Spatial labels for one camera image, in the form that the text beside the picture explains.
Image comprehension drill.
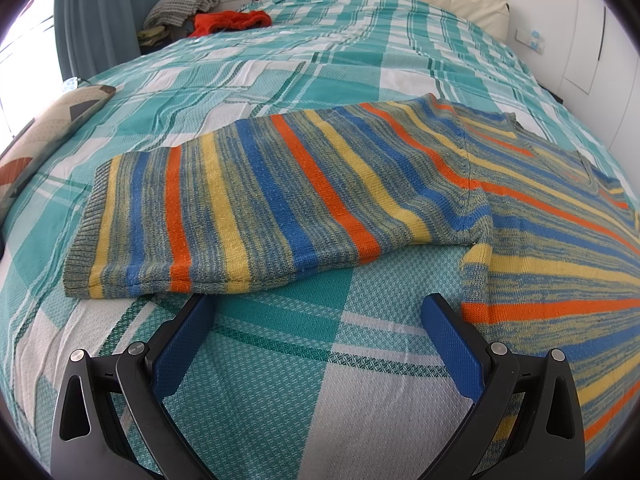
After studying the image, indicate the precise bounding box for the red cloth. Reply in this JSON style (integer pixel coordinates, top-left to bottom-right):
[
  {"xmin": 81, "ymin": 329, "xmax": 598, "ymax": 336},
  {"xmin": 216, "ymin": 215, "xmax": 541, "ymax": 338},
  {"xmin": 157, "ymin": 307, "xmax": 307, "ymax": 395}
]
[{"xmin": 192, "ymin": 9, "xmax": 273, "ymax": 38}]

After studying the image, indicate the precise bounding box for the teal curtain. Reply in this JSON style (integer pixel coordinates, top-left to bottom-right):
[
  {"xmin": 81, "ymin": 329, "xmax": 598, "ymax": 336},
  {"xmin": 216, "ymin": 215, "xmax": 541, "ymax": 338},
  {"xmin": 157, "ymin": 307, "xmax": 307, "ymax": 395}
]
[{"xmin": 52, "ymin": 0, "xmax": 188, "ymax": 80}]

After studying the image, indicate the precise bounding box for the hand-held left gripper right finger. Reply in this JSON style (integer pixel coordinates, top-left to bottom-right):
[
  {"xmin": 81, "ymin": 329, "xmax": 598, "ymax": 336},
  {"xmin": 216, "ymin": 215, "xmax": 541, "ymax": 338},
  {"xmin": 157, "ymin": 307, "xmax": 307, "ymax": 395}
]
[{"xmin": 421, "ymin": 294, "xmax": 586, "ymax": 480}]

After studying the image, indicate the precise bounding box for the beige patterned pillow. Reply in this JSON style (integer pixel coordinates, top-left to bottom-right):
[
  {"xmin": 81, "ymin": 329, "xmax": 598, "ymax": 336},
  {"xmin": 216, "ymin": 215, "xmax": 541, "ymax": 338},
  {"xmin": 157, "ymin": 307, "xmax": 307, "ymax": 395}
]
[{"xmin": 0, "ymin": 84, "xmax": 117, "ymax": 221}]

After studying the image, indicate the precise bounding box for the dark clothes pile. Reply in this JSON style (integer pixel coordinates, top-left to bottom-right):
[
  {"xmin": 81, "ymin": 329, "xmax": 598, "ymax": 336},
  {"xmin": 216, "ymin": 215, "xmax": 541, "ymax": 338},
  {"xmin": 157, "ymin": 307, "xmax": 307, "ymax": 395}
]
[{"xmin": 137, "ymin": 24, "xmax": 197, "ymax": 55}]

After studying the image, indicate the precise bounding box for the striped knit sweater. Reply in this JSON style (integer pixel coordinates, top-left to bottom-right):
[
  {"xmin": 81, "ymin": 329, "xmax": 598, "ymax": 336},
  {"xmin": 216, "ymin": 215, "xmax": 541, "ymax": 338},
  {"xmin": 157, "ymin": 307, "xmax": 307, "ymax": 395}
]
[{"xmin": 62, "ymin": 95, "xmax": 640, "ymax": 466}]

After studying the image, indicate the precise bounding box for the teal plaid bedspread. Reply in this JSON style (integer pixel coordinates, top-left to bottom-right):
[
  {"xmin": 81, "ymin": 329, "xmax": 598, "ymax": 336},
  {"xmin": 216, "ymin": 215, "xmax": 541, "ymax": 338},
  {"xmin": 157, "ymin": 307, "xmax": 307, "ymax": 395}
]
[{"xmin": 0, "ymin": 0, "xmax": 626, "ymax": 480}]

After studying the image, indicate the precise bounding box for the grey checked folded cloth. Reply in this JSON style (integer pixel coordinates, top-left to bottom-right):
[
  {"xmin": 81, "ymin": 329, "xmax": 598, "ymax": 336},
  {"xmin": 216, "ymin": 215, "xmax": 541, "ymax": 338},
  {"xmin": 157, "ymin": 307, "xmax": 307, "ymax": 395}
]
[{"xmin": 144, "ymin": 0, "xmax": 222, "ymax": 28}]

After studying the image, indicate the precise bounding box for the white wall socket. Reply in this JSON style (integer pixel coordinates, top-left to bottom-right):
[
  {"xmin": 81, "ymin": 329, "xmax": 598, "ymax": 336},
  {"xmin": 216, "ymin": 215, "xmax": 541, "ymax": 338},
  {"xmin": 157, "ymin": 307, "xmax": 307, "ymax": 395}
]
[{"xmin": 515, "ymin": 29, "xmax": 547, "ymax": 52}]

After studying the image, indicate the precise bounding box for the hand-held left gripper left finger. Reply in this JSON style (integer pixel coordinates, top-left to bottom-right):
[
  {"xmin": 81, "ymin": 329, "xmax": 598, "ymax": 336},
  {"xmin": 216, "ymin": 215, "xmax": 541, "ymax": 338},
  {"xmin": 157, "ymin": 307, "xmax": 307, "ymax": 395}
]
[{"xmin": 50, "ymin": 294, "xmax": 217, "ymax": 480}]

